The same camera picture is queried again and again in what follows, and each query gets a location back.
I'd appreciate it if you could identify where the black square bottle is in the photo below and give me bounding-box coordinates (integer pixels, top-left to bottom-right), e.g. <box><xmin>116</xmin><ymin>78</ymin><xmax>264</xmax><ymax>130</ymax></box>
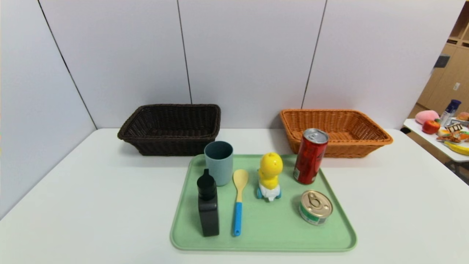
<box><xmin>197</xmin><ymin>169</ymin><xmax>220</xmax><ymax>237</ymax></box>

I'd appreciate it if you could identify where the red soda can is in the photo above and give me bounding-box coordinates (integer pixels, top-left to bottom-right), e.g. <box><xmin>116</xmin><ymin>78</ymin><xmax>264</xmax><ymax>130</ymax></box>
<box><xmin>293</xmin><ymin>128</ymin><xmax>329</xmax><ymax>185</ymax></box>

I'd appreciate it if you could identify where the yellow banana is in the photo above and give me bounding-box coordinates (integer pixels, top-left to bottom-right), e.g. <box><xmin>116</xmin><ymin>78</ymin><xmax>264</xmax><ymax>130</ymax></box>
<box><xmin>443</xmin><ymin>141</ymin><xmax>469</xmax><ymax>156</ymax></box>

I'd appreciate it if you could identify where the light green plastic tray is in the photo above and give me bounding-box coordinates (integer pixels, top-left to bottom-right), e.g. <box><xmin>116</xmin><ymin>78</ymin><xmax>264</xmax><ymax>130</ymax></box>
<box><xmin>170</xmin><ymin>154</ymin><xmax>357</xmax><ymax>252</ymax></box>

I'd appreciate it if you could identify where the white bottle blue cap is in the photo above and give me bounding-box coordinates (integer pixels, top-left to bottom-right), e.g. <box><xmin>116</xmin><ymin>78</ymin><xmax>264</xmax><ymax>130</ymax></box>
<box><xmin>442</xmin><ymin>99</ymin><xmax>462</xmax><ymax>125</ymax></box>

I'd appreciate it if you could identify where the orange snack packet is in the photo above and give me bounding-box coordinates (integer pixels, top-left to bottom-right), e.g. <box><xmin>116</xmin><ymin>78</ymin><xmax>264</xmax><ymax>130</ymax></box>
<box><xmin>437</xmin><ymin>130</ymin><xmax>469</xmax><ymax>143</ymax></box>

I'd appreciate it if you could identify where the yellow duck toy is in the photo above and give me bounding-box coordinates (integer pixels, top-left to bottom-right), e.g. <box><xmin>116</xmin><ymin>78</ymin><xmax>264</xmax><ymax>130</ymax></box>
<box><xmin>256</xmin><ymin>152</ymin><xmax>284</xmax><ymax>202</ymax></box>

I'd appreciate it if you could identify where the orange wicker basket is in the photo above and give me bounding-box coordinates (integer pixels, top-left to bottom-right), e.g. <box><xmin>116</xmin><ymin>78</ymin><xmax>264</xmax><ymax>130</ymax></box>
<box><xmin>280</xmin><ymin>109</ymin><xmax>394</xmax><ymax>158</ymax></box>

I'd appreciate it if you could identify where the red apple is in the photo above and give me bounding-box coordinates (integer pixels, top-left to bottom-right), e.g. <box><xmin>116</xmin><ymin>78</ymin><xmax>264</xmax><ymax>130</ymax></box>
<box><xmin>422</xmin><ymin>119</ymin><xmax>441</xmax><ymax>135</ymax></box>

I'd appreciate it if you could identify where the small tin gold lid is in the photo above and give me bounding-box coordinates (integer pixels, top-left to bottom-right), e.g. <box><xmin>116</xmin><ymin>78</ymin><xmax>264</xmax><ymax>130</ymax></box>
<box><xmin>299</xmin><ymin>190</ymin><xmax>333</xmax><ymax>226</ymax></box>

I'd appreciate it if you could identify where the blue-grey plastic cup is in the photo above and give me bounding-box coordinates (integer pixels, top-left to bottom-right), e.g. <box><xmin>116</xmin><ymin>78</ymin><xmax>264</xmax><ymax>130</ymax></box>
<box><xmin>204</xmin><ymin>141</ymin><xmax>234</xmax><ymax>187</ymax></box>

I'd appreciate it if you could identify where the white side table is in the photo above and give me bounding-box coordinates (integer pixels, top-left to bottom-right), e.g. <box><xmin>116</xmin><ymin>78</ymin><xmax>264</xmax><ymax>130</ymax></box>
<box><xmin>403</xmin><ymin>118</ymin><xmax>469</xmax><ymax>163</ymax></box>

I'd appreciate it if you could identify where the wooden cabinet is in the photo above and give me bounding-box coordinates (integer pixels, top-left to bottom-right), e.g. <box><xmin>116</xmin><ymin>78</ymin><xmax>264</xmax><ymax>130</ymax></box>
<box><xmin>418</xmin><ymin>0</ymin><xmax>469</xmax><ymax>114</ymax></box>

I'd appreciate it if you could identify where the pink peach plush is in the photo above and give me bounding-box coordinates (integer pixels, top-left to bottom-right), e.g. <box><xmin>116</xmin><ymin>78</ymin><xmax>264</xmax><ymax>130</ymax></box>
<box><xmin>415</xmin><ymin>110</ymin><xmax>440</xmax><ymax>125</ymax></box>

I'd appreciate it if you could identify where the dark brown wicker basket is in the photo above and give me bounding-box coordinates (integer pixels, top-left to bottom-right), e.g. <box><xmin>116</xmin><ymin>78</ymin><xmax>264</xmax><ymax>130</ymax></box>
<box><xmin>117</xmin><ymin>104</ymin><xmax>221</xmax><ymax>156</ymax></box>

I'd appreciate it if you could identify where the wooden spoon blue handle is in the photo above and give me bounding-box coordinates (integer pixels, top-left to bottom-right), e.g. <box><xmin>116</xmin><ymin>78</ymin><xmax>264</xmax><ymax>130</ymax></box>
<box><xmin>233</xmin><ymin>169</ymin><xmax>249</xmax><ymax>237</ymax></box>

